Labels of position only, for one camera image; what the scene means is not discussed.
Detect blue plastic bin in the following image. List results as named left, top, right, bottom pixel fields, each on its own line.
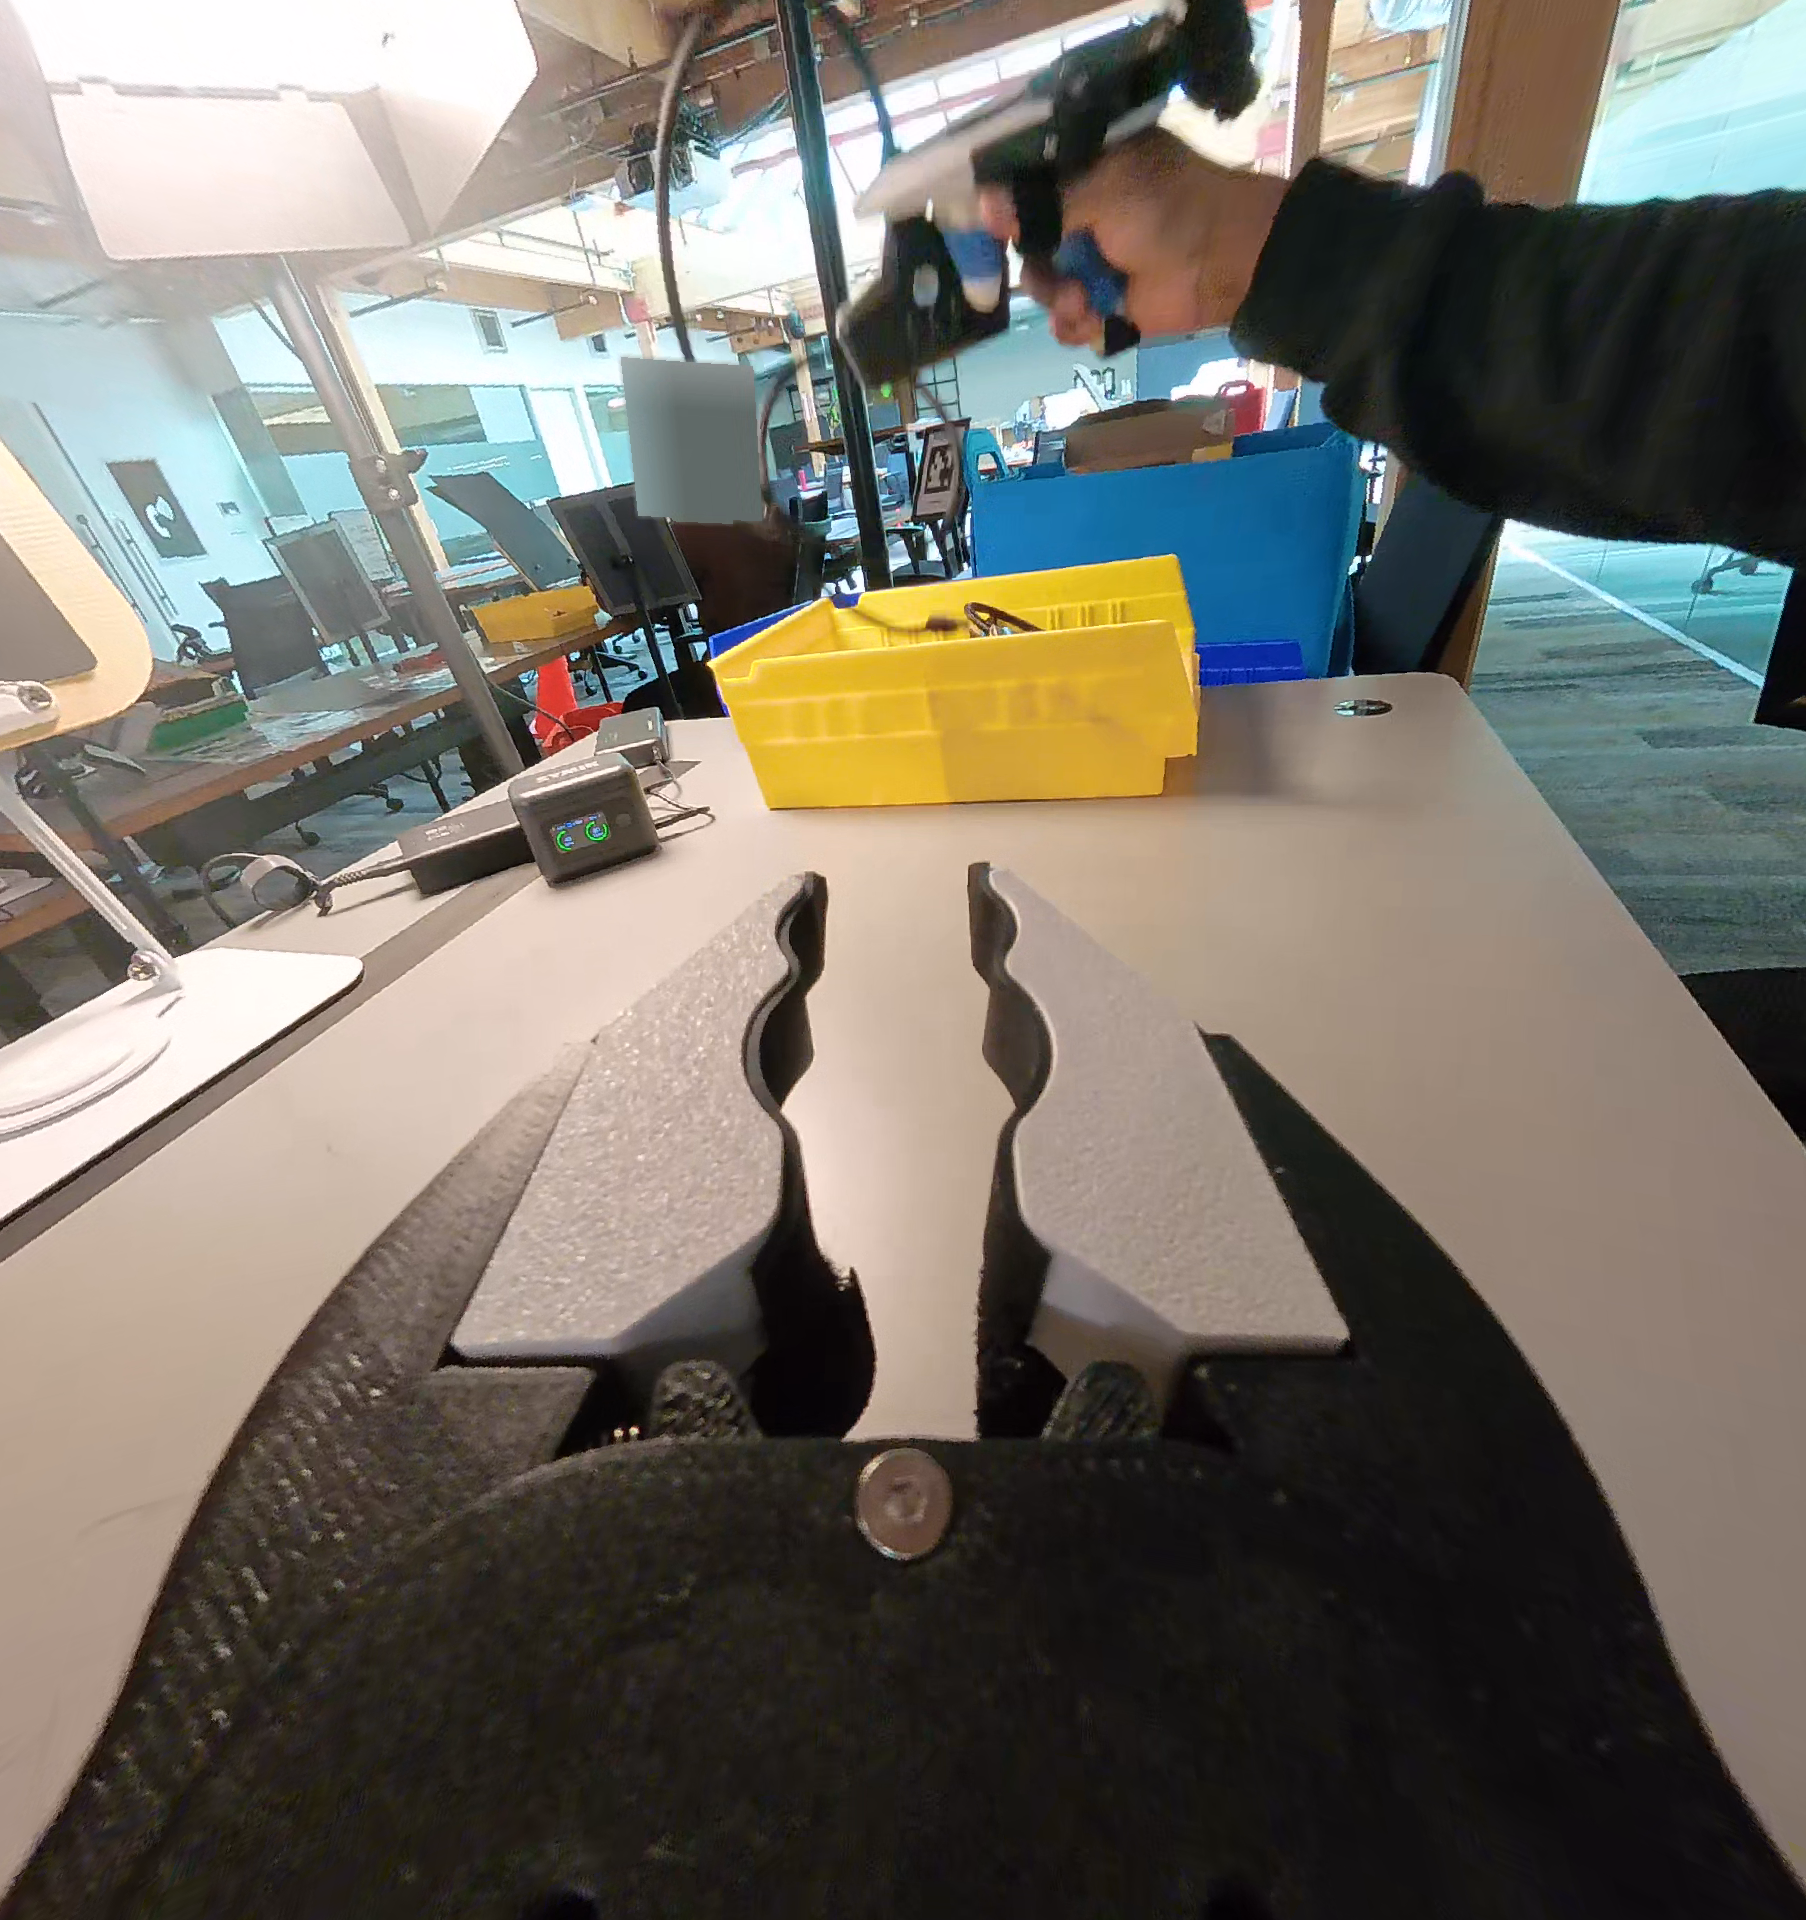
left=708, top=601, right=1302, bottom=692

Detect background work table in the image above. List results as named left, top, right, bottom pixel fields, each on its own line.
left=33, top=601, right=635, bottom=842

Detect yellow plastic bin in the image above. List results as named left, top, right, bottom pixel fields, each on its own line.
left=712, top=555, right=1203, bottom=812

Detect wooden post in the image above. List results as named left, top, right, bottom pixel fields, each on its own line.
left=1421, top=0, right=1626, bottom=692

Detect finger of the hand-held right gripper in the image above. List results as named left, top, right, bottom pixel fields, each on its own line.
left=856, top=82, right=1062, bottom=222

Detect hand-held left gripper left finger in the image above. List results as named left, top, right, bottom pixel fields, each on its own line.
left=450, top=871, right=878, bottom=1438

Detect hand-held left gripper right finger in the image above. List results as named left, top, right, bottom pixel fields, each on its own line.
left=967, top=862, right=1355, bottom=1440

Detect dark blue chair back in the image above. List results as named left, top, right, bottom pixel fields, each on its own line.
left=1354, top=472, right=1506, bottom=680

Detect black power adapter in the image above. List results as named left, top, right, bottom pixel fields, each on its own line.
left=396, top=817, right=538, bottom=899

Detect black office chair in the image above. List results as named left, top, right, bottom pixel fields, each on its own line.
left=1683, top=960, right=1806, bottom=1157

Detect person's right hand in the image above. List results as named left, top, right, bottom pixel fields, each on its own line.
left=979, top=127, right=1293, bottom=354

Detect cardboard box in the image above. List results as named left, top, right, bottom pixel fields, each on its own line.
left=1066, top=398, right=1236, bottom=470

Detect grey light stand pole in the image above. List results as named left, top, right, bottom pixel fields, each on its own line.
left=259, top=255, right=530, bottom=783

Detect adapter cable velcro strap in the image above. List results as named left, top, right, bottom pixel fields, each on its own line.
left=202, top=852, right=426, bottom=920

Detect yellow box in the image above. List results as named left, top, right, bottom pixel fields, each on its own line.
left=469, top=585, right=602, bottom=647

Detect grey power bank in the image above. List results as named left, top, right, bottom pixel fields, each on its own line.
left=511, top=753, right=663, bottom=887

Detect led studio light panel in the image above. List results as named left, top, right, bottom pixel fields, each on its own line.
left=0, top=0, right=545, bottom=264

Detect white stand clear legs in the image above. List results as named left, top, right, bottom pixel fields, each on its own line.
left=0, top=682, right=365, bottom=1149

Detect black music stand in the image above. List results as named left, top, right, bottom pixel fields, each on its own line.
left=543, top=483, right=703, bottom=722

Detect black white logo sign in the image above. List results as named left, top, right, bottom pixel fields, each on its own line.
left=108, top=457, right=207, bottom=561

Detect thin black hub cable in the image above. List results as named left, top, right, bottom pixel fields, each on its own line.
left=656, top=0, right=965, bottom=453

